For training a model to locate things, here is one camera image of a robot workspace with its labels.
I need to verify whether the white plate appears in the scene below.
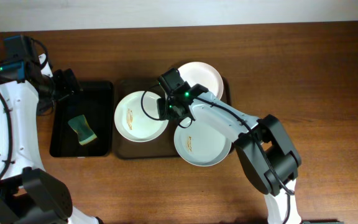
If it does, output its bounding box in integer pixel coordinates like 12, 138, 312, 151
114, 91, 168, 142
178, 62, 224, 99

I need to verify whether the green yellow sponge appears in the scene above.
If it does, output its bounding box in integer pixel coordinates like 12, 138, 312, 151
68, 114, 98, 146

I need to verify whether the pale blue plate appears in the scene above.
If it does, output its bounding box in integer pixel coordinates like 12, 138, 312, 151
173, 118, 232, 167

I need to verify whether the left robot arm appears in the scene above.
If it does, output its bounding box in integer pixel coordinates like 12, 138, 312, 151
0, 35, 102, 223

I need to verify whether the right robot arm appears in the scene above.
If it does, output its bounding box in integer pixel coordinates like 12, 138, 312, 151
159, 83, 302, 224

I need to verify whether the black rectangular tray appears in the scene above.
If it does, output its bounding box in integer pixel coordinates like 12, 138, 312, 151
49, 81, 114, 157

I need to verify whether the brown plastic serving tray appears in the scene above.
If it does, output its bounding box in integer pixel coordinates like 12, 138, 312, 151
111, 76, 236, 161

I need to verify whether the white plate top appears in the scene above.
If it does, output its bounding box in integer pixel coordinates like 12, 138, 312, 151
178, 62, 224, 99

